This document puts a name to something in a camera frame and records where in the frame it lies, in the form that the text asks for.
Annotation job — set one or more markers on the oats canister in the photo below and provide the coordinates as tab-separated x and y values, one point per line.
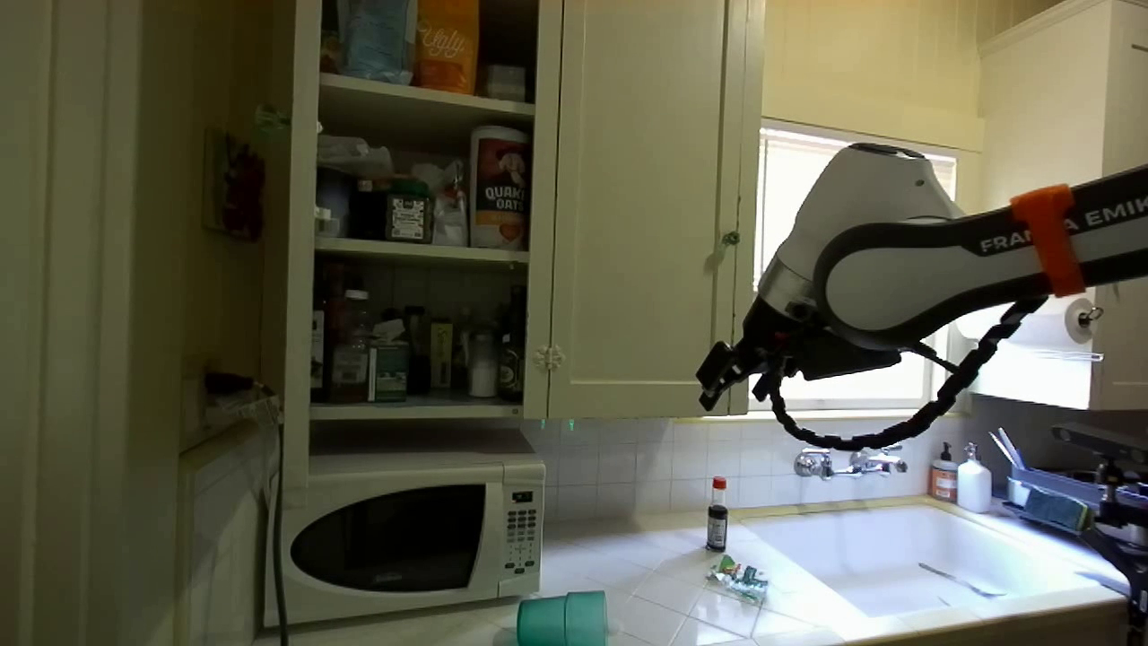
501	191

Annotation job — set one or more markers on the black box white label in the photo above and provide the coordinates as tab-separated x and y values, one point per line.
411	218

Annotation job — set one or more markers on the small white bottle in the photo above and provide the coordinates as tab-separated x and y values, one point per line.
483	367

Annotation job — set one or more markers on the cream cupboard door with knob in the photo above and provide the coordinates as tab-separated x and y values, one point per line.
648	239

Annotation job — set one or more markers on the crumpled clear plastic wrapper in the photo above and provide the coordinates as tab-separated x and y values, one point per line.
736	580

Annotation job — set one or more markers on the white kitchen sink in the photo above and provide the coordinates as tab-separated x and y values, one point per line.
864	561

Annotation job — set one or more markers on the white paper towel roll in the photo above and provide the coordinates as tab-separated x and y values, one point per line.
1072	326

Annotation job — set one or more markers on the teal plastic cup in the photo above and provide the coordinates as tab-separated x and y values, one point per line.
560	618

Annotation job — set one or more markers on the tall cream cabinet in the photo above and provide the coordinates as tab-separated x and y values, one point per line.
1051	96

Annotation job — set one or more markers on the plain cream cupboard door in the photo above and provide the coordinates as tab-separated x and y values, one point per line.
300	301

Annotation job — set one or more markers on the blue sponge caddy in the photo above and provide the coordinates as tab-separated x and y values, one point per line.
1051	503

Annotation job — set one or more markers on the tall dark bottle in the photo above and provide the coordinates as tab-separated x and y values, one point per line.
512	362

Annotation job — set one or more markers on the green food box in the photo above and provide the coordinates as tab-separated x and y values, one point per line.
390	364

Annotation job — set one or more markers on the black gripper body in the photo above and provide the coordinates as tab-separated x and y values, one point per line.
803	345

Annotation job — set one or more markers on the white microwave oven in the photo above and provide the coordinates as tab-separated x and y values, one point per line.
395	541

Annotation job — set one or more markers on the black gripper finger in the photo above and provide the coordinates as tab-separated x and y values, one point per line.
726	397
714	364

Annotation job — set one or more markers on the brown soap bottle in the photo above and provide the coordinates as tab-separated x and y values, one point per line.
942	482

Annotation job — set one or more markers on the chrome wall faucet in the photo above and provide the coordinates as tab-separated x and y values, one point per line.
880	461

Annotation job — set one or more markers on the cream wall cupboard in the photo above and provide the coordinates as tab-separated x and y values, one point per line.
416	255

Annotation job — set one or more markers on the blue food bag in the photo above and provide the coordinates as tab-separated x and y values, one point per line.
378	41

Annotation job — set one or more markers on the white soap bottle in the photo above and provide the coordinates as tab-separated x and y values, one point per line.
974	489

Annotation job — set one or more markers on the brown glass jar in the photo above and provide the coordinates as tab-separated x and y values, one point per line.
349	355

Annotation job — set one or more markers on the kitchen window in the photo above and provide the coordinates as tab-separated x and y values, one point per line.
785	167

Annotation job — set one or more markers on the orange food box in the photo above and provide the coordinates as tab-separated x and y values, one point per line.
450	50

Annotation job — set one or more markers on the dark sauce bottle red cap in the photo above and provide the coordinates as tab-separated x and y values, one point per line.
718	527

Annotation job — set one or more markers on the dark red wall ornament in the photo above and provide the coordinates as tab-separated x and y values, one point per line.
242	191

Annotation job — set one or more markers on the white dish brush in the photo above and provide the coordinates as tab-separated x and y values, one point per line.
1006	453

